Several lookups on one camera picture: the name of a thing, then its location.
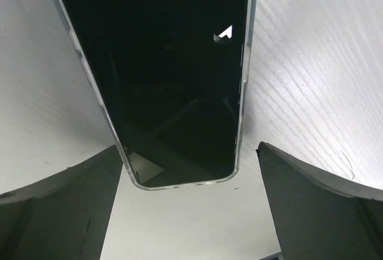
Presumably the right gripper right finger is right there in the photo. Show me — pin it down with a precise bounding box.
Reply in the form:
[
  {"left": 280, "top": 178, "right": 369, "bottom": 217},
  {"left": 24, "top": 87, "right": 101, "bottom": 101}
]
[{"left": 257, "top": 142, "right": 382, "bottom": 259}]

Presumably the black smartphone clear case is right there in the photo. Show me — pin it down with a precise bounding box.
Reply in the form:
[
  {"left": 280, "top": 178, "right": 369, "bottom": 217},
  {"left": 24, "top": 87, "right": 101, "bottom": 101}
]
[{"left": 53, "top": 0, "right": 256, "bottom": 190}]

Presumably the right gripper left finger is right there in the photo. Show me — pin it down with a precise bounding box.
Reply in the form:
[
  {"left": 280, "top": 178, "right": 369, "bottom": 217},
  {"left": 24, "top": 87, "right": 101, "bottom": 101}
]
[{"left": 1, "top": 146, "right": 122, "bottom": 259}]

